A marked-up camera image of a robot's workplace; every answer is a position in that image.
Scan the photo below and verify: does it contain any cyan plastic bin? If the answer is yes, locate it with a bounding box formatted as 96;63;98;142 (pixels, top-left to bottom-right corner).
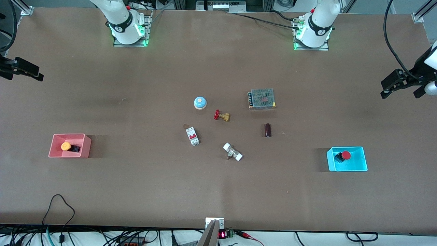
326;147;368;172

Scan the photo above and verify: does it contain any long black table cable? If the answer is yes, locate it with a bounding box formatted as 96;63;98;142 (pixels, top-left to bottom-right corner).
232;10;301;30

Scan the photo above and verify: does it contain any red push button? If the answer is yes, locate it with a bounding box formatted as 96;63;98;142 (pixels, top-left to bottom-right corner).
335;150;352;163

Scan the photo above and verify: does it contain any white and red circuit breaker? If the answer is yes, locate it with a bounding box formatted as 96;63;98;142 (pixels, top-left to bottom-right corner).
186;127;200;146

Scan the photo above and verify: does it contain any thin looped black cable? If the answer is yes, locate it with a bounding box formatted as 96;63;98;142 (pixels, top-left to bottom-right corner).
42;194;76;244

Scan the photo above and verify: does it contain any yellow push button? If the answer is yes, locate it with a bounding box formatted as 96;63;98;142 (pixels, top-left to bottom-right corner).
61;141;81;153

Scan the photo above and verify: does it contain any white and metal pipe fitting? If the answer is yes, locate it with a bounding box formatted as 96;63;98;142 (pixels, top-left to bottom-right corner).
223;142;243;162

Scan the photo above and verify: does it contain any aluminium frame profile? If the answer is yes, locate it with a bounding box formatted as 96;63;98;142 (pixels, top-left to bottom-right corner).
10;0;35;16
412;0;437;24

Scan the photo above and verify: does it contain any black curved cable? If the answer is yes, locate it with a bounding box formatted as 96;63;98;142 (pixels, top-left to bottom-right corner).
0;0;18;53

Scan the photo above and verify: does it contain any pink plastic bin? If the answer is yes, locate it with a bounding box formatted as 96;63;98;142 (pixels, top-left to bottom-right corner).
48;133;92;159

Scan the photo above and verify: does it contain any black coiled cable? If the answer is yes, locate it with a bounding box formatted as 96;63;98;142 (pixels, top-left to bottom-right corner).
346;232;379;243

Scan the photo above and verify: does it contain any grey camera mount bar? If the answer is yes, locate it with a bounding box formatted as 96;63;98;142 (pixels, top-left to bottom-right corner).
196;217;225;246

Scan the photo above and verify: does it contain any red clip lead cable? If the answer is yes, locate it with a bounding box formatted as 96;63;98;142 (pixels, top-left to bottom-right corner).
235;230;265;246

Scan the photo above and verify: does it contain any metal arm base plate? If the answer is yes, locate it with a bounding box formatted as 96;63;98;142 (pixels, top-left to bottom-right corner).
113;10;153;47
292;17;329;51

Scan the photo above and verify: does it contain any metal mesh power supply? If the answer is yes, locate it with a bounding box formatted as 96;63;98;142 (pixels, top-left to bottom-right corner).
248;88;277;110

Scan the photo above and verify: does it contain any thick black gripper cable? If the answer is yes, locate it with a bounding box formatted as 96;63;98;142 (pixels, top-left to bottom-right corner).
383;0;419;81

